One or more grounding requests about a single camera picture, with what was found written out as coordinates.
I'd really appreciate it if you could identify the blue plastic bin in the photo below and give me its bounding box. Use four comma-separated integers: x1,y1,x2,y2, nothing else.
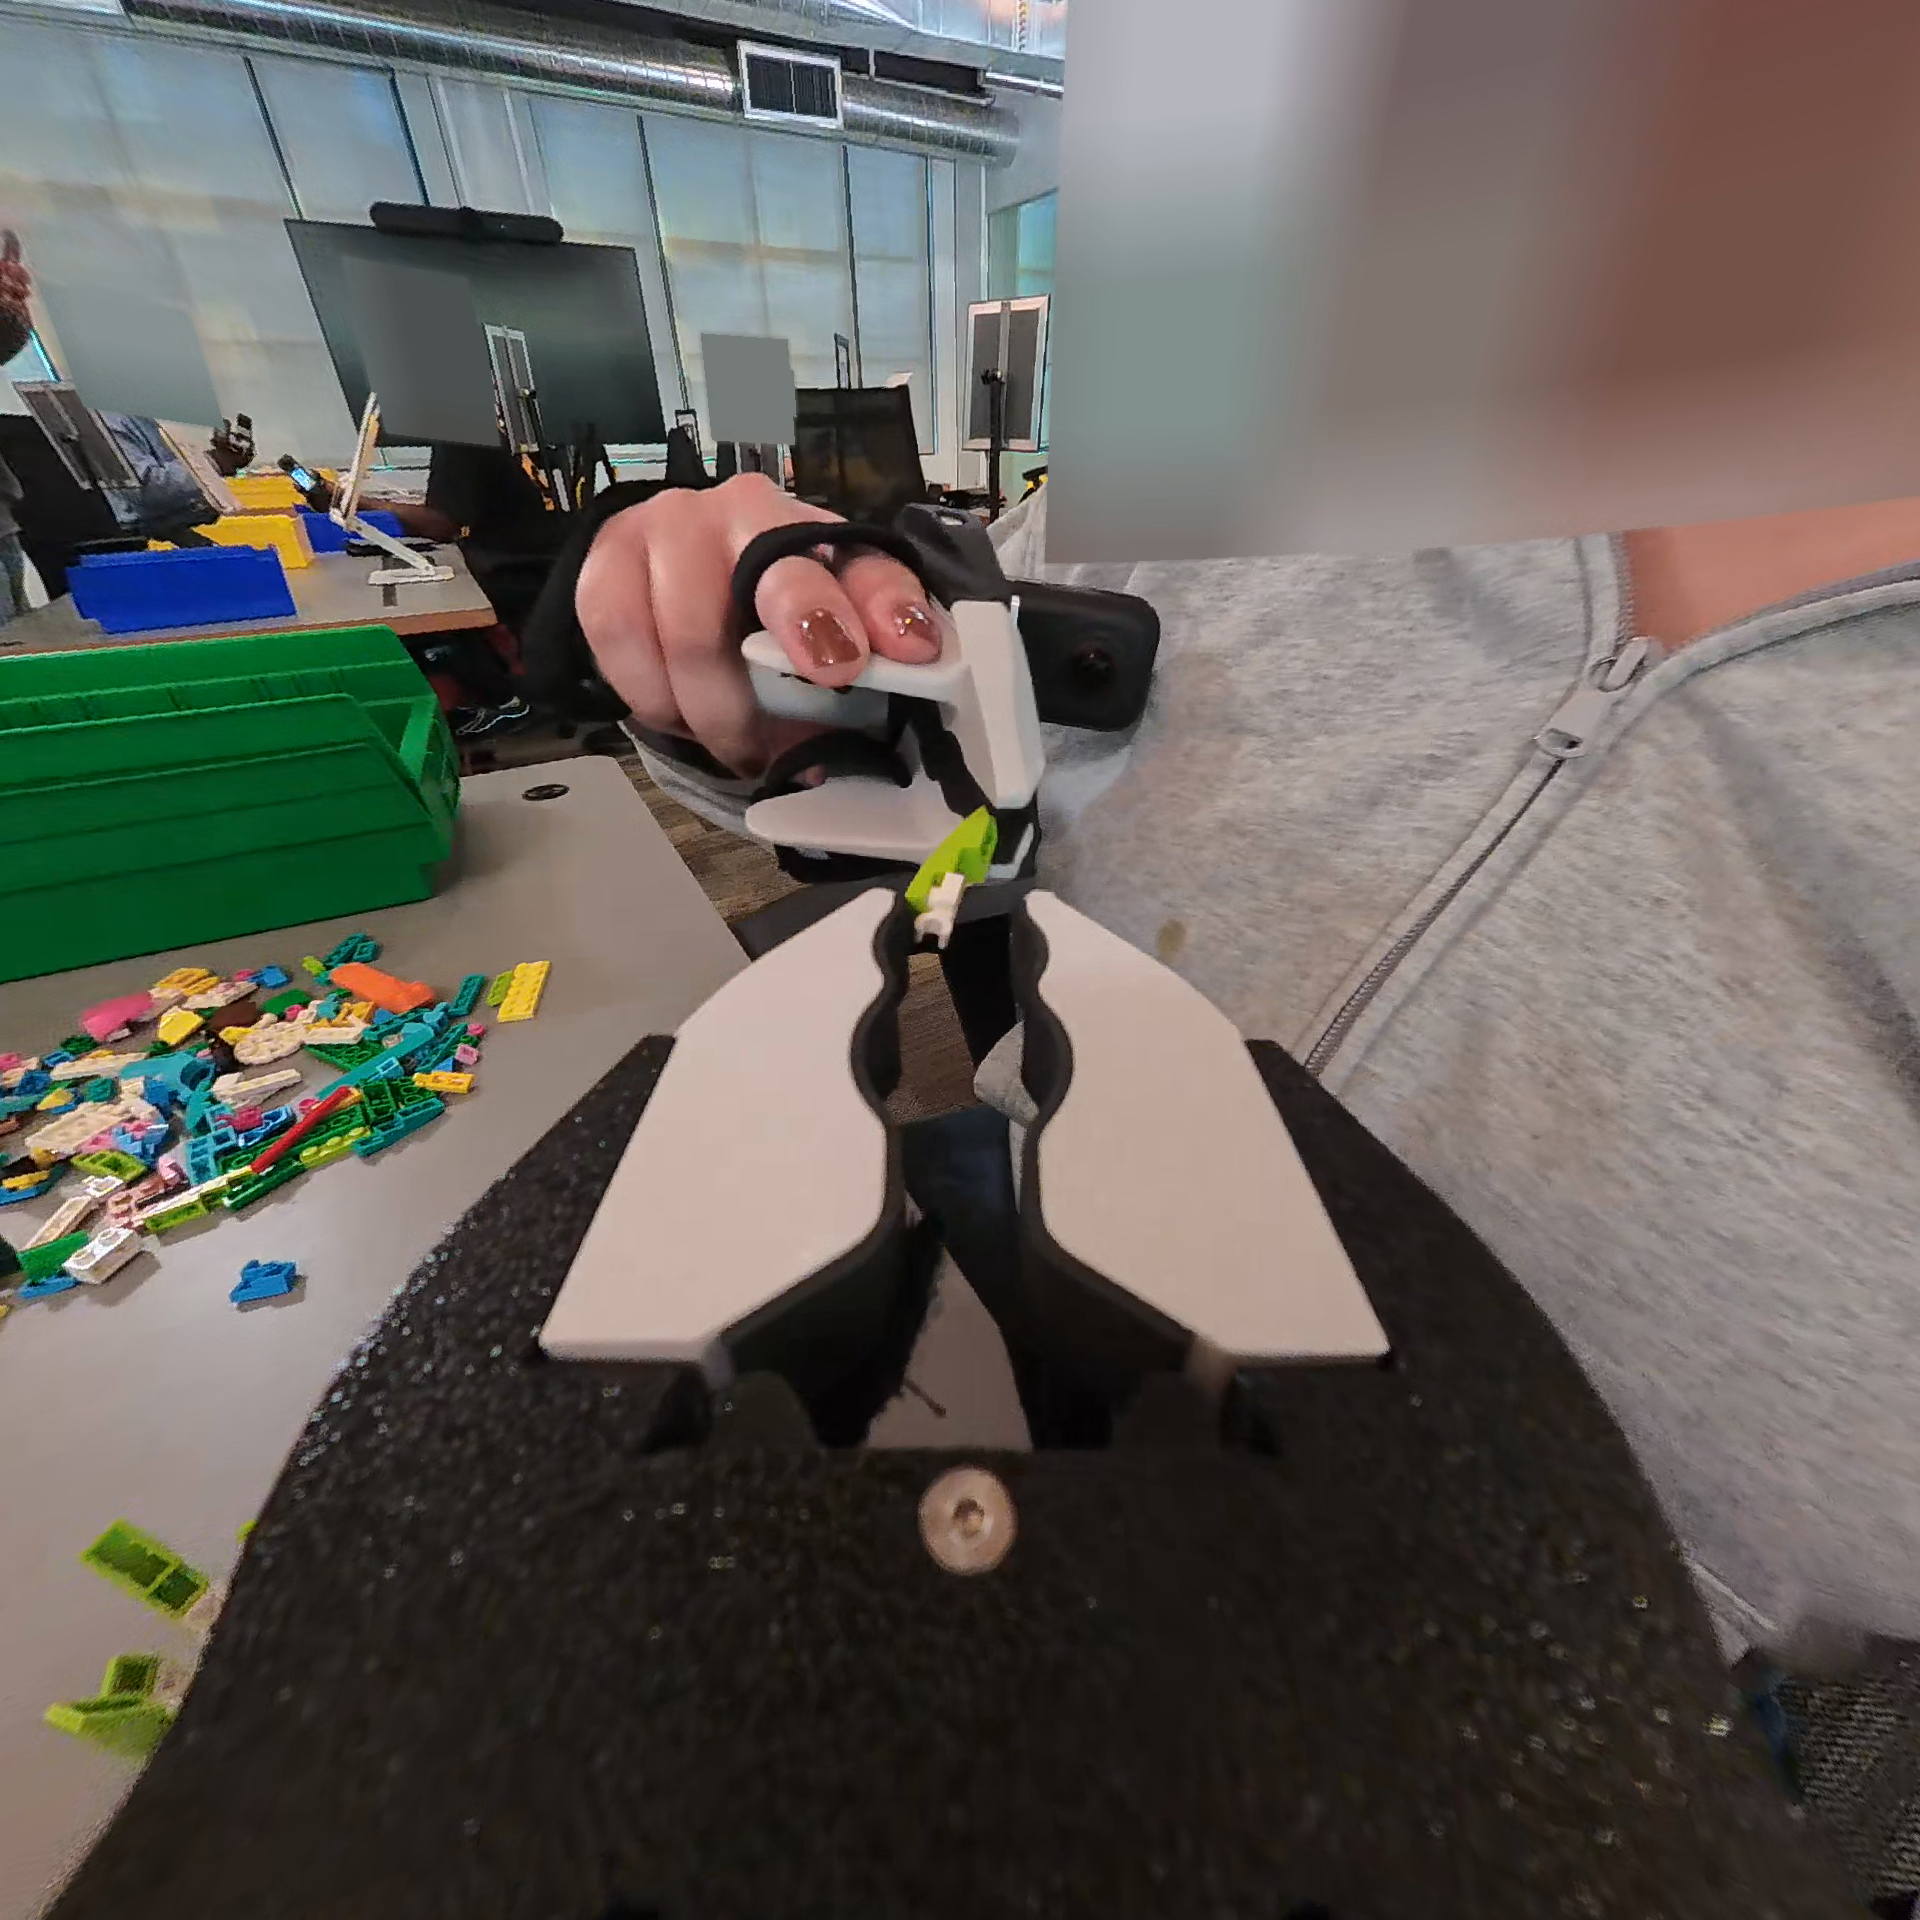
67,543,300,637

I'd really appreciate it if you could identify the person's right forearm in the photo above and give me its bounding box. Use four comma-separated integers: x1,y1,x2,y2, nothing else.
615,704,771,837

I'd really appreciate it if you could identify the pile of loose lego bricks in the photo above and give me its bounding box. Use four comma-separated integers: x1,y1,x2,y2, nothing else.
0,931,554,1310

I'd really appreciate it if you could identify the white tablet stand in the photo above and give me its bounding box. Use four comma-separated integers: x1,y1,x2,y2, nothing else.
322,393,457,589

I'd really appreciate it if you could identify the grey work table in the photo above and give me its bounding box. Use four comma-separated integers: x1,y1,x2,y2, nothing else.
0,533,500,658

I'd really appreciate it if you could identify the lime and white lego piece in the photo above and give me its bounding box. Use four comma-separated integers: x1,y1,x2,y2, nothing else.
904,804,1003,948

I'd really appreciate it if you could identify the ceiling air vent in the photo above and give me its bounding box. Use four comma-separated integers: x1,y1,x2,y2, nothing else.
736,40,847,127

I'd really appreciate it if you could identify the grey zip hoodie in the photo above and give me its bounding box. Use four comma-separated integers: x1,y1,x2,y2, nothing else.
960,525,1920,1675

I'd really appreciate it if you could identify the person's right hand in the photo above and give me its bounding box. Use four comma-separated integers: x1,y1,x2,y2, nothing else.
575,475,950,791

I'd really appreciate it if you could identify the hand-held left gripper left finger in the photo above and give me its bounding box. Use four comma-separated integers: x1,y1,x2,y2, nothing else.
536,884,925,1393

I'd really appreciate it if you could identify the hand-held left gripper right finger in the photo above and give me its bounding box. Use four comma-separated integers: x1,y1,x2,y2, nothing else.
1009,888,1395,1398

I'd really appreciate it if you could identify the lime green lego brick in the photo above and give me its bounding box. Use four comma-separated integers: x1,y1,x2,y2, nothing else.
79,1519,214,1621
42,1650,194,1760

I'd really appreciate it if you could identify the black camera bar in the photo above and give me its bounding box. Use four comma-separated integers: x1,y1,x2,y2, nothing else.
371,201,566,246

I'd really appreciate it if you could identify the green plastic bin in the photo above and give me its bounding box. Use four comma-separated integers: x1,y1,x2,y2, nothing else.
0,692,465,987
0,624,441,739

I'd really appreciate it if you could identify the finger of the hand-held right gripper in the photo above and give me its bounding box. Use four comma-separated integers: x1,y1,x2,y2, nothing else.
966,806,1050,920
901,597,1050,825

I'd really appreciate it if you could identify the black tablet on stand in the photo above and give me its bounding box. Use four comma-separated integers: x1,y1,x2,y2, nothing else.
13,379,117,492
482,323,543,456
965,295,1052,453

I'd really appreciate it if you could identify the silver ceiling duct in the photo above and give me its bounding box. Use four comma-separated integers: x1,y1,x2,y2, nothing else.
254,23,1022,170

